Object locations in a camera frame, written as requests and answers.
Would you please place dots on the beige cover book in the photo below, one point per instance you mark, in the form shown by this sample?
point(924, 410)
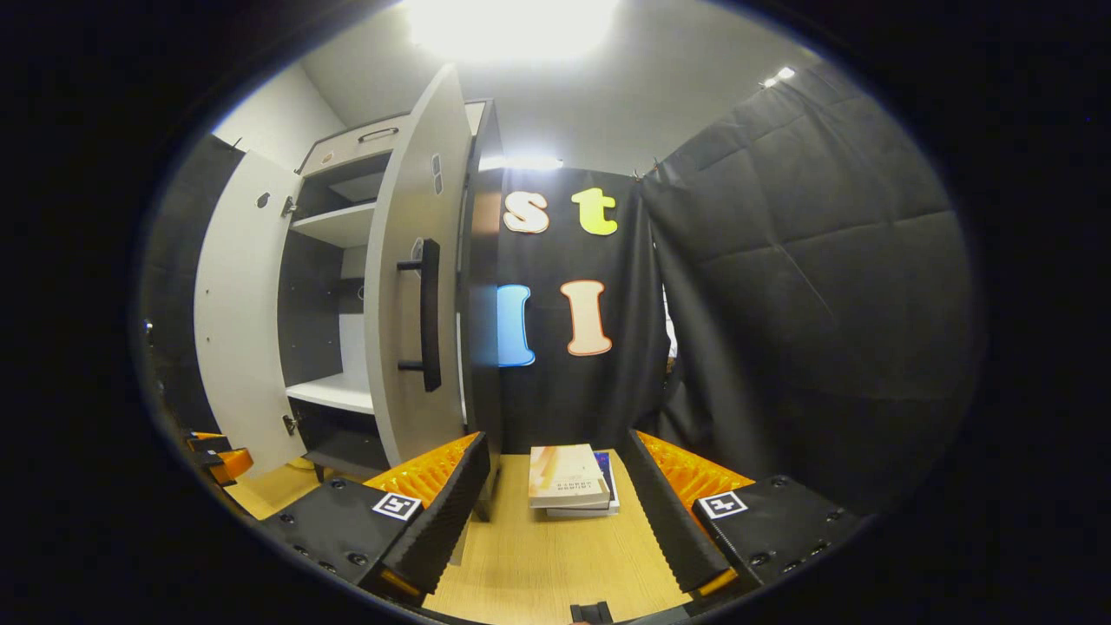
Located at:
point(564, 477)

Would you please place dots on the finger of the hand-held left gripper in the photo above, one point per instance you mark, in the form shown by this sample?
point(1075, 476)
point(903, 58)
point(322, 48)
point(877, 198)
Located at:
point(208, 443)
point(233, 466)

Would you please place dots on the ceiling light panel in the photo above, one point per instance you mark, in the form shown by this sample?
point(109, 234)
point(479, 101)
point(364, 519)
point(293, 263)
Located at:
point(521, 162)
point(512, 26)
point(779, 76)

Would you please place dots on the white cabinet shelf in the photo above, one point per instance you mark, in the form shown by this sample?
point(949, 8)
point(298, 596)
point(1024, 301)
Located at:
point(338, 392)
point(343, 224)

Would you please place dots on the black backdrop cloth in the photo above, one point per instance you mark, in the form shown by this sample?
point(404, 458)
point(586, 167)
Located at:
point(825, 304)

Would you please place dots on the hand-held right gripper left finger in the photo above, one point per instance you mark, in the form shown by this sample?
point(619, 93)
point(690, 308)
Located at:
point(451, 521)

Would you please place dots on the white cabinet door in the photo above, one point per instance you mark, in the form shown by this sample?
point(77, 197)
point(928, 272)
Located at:
point(408, 174)
point(243, 321)

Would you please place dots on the white and grey cabinet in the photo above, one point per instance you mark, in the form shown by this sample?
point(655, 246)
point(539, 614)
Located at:
point(482, 365)

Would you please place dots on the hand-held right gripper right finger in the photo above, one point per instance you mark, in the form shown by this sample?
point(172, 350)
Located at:
point(668, 529)

